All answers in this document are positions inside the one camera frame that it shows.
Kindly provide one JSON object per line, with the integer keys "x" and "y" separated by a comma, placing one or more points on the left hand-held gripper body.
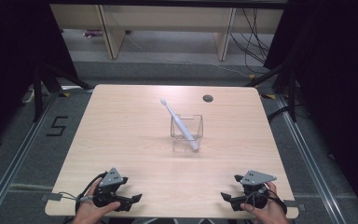
{"x": 108, "y": 186}

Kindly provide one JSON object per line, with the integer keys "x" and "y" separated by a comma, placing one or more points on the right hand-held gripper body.
{"x": 256, "y": 183}

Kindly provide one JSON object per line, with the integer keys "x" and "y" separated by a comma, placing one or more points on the clear plastic square cup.
{"x": 187, "y": 135}

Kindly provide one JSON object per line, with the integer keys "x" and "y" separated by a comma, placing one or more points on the white electric toothbrush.
{"x": 180, "y": 123}

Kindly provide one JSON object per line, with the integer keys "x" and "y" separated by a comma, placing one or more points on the person's right hand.
{"x": 267, "y": 211}

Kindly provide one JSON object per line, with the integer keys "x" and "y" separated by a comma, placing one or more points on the person's left hand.
{"x": 90, "y": 213}

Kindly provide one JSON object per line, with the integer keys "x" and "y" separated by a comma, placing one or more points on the grey tape tab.
{"x": 295, "y": 205}

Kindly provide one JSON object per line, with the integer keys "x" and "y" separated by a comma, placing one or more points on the round grey table grommet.
{"x": 208, "y": 98}

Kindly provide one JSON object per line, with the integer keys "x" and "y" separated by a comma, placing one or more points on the black metal stand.
{"x": 291, "y": 93}
{"x": 38, "y": 93}

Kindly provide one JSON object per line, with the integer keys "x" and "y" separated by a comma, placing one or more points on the black curtain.
{"x": 9, "y": 62}
{"x": 338, "y": 77}

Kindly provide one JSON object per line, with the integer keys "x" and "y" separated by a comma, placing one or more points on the small pink item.
{"x": 92, "y": 33}

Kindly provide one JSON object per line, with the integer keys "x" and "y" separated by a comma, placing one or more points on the aluminium floor rail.
{"x": 310, "y": 161}
{"x": 15, "y": 161}

